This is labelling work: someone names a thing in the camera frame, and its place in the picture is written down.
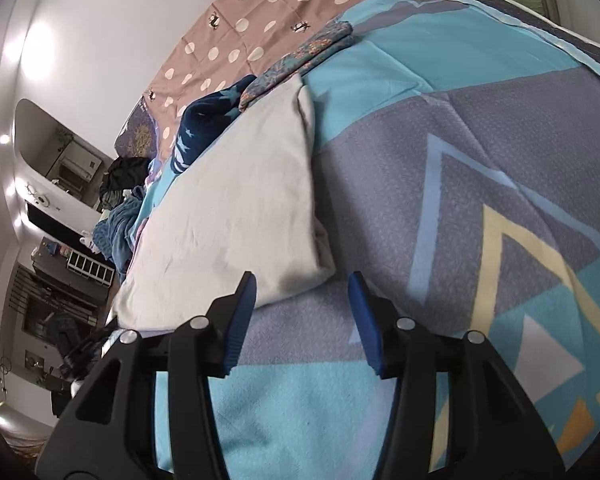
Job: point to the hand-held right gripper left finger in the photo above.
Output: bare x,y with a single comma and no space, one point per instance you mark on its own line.
241,322

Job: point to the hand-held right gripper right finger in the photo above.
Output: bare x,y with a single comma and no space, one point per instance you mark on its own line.
365,327

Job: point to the white t-shirt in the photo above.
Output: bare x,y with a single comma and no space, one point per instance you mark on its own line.
230,200

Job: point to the black clothes pile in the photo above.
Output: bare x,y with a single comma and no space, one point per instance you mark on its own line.
125,175

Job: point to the blue towel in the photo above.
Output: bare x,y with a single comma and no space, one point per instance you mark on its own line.
117,235

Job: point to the white rack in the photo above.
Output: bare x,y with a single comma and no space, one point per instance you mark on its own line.
90,270

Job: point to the teal grey patterned blanket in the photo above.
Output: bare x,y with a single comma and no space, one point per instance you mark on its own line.
430,160

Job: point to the navy star print blanket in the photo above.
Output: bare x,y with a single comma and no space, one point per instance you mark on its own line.
200,120

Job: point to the floral blue pillow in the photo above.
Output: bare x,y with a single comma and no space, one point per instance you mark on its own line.
137,132

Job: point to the wooden cabinet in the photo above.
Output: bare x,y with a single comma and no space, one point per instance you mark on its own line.
75,167

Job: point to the floral patterned cloth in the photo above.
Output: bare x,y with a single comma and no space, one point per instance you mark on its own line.
300,55

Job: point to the pink polka-dot pillow cover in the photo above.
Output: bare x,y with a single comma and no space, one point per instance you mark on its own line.
280,5

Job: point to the wall decoration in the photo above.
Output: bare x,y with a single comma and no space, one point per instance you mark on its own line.
35,194

